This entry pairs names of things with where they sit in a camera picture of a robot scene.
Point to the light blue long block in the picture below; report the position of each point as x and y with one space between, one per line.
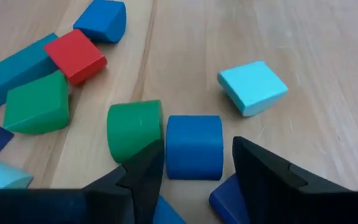
8 77

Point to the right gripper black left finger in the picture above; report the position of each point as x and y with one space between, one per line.
73 207

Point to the small red block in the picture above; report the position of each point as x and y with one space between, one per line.
73 54

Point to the blue half-round block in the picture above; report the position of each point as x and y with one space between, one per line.
101 20

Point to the green rounded block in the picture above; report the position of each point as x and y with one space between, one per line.
36 104

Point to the green half-round block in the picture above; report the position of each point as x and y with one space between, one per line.
132 127

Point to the blue half-cylinder block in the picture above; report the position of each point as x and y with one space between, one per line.
194 146

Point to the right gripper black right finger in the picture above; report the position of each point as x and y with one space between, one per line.
291 202

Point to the dark blue angled block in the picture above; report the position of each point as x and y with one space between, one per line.
227 202

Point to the light cyan rounded block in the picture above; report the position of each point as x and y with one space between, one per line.
2 175

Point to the light cyan square block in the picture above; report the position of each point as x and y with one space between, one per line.
250 85

